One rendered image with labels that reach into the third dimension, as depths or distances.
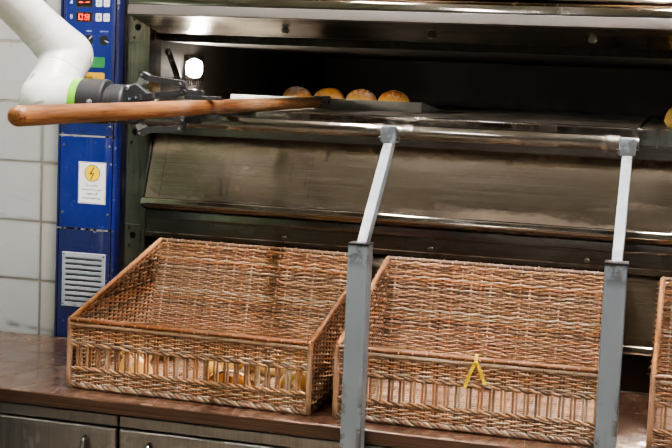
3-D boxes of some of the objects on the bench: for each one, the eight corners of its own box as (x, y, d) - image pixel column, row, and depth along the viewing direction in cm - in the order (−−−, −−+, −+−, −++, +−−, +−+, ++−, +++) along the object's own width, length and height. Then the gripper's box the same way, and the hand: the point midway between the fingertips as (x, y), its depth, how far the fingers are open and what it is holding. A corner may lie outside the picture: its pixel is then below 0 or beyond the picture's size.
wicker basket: (155, 344, 315) (158, 235, 312) (372, 367, 300) (377, 253, 297) (60, 388, 268) (63, 260, 266) (311, 418, 253) (317, 282, 250)
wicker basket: (378, 368, 299) (384, 253, 297) (620, 392, 286) (628, 272, 283) (327, 419, 252) (332, 283, 250) (613, 451, 239) (622, 307, 236)
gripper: (118, 63, 260) (227, 68, 254) (116, 140, 261) (224, 147, 256) (103, 62, 253) (215, 67, 247) (101, 141, 254) (212, 148, 249)
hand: (203, 107), depth 252 cm, fingers closed on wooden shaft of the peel, 3 cm apart
